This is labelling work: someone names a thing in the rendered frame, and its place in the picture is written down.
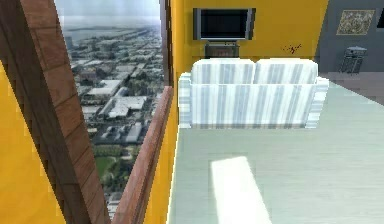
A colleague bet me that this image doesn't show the white striped sofa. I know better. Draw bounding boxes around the white striped sofa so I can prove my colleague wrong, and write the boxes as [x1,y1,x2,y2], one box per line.
[177,57,330,130]

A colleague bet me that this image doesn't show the dark television stand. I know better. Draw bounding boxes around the dark television stand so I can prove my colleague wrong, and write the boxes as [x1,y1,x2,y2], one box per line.
[204,40,241,60]

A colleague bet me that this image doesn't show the brown framed window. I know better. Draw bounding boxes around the brown framed window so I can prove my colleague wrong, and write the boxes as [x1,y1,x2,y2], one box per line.
[0,0,175,224]

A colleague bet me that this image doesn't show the grey television set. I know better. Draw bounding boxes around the grey television set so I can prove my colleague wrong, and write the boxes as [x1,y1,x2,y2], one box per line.
[192,7,257,42]

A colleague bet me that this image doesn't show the gold framed wall picture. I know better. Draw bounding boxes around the gold framed wall picture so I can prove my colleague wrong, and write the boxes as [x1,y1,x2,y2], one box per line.
[335,9,376,36]

